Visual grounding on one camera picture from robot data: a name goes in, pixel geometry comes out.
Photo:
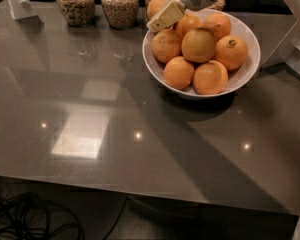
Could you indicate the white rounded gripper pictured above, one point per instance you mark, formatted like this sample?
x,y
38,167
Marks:
x,y
170,14

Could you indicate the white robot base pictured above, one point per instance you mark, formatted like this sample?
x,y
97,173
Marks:
x,y
286,51

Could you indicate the greenish centre orange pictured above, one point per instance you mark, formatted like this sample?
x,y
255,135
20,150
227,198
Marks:
x,y
198,45

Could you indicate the white ceramic bowl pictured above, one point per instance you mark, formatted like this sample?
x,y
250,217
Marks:
x,y
237,78

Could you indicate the glass jar of grains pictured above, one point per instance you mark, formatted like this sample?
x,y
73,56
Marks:
x,y
120,14

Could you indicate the glass jar of mixed cereal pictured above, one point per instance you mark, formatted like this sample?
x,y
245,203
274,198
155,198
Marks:
x,y
218,5

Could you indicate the right orange with stem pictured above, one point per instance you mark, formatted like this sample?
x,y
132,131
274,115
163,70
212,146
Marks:
x,y
231,51

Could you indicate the glass jar of nuts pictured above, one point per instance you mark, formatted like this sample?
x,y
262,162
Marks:
x,y
77,13

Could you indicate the white stand bracket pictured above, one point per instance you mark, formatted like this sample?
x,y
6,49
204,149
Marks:
x,y
21,9

